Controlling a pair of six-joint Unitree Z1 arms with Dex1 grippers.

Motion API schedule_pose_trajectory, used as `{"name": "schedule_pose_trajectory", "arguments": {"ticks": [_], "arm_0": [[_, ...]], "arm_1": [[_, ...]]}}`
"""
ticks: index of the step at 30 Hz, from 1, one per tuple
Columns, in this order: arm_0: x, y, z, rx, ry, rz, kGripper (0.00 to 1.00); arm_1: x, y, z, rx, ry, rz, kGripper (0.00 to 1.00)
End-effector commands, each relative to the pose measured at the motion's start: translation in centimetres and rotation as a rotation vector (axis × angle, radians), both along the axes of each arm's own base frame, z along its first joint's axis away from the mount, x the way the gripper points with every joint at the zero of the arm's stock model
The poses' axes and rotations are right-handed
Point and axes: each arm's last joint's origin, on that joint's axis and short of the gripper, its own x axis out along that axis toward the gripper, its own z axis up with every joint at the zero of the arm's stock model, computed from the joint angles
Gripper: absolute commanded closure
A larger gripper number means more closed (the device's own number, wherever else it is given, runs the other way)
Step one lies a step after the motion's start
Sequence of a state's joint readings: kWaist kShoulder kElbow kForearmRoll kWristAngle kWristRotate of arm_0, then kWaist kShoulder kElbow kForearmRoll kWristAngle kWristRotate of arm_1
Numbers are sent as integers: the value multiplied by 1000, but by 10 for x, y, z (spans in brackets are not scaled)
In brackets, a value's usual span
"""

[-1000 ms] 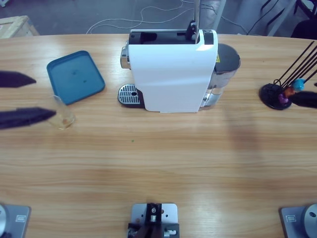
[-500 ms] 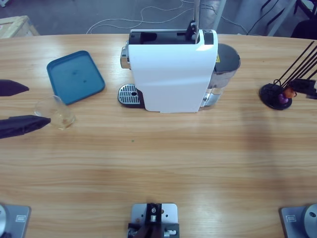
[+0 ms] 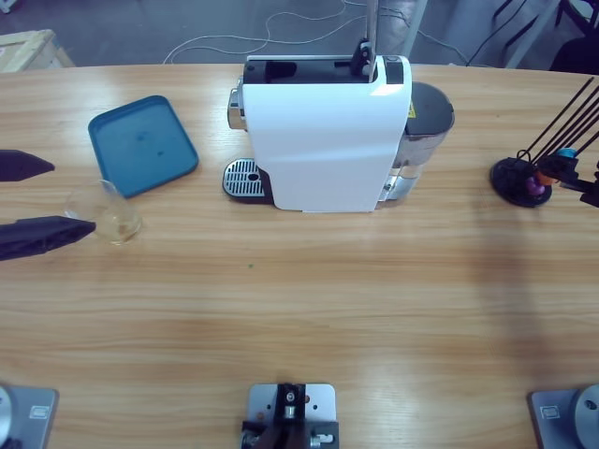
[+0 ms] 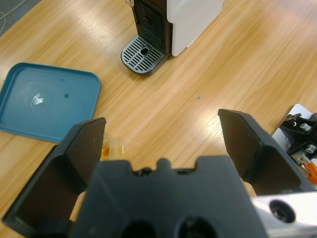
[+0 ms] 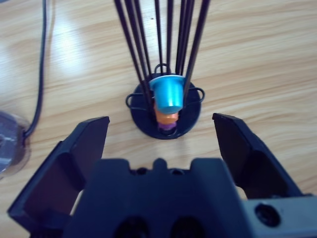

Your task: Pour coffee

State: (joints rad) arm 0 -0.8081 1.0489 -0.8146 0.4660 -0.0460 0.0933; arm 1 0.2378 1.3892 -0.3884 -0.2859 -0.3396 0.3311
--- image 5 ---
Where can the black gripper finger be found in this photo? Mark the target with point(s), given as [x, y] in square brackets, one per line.
[62, 173]
[247, 158]

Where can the blue coffee capsule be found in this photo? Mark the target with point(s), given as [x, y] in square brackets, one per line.
[168, 94]

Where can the purple coffee capsule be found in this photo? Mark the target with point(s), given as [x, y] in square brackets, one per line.
[167, 127]

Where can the orange coffee capsule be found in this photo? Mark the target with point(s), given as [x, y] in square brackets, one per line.
[166, 118]

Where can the clear water tank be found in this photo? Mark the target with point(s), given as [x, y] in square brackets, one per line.
[12, 148]

